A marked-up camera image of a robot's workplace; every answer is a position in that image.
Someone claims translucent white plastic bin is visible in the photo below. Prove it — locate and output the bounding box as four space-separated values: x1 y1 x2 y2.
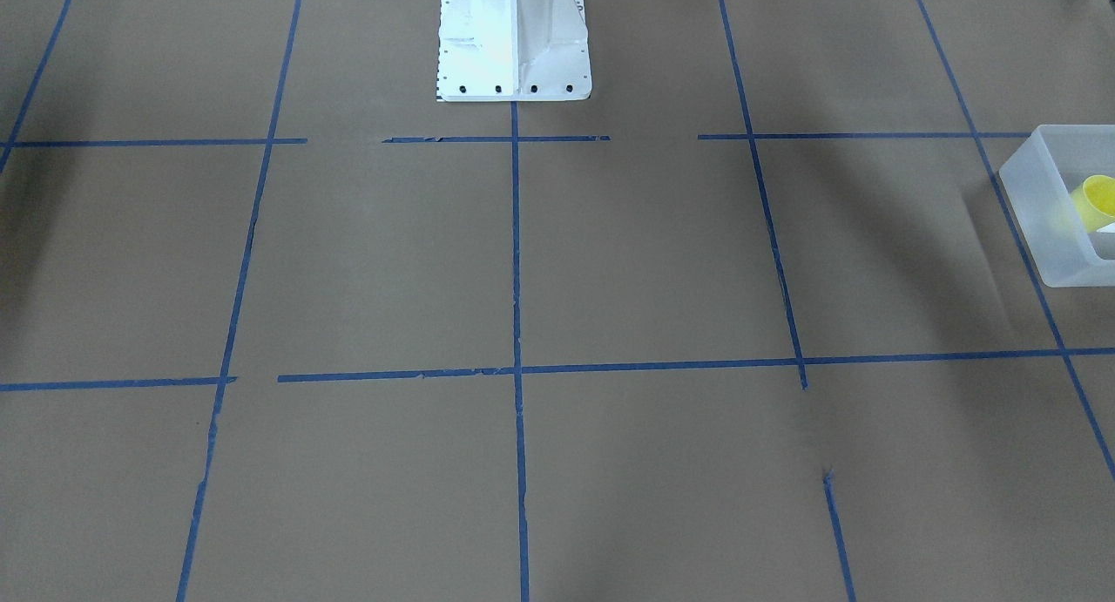
999 125 1114 287

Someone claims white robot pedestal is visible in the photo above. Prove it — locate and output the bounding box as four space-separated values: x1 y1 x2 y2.
436 0 593 103

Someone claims yellow plastic cup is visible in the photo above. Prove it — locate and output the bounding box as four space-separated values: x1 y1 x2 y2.
1070 174 1114 233

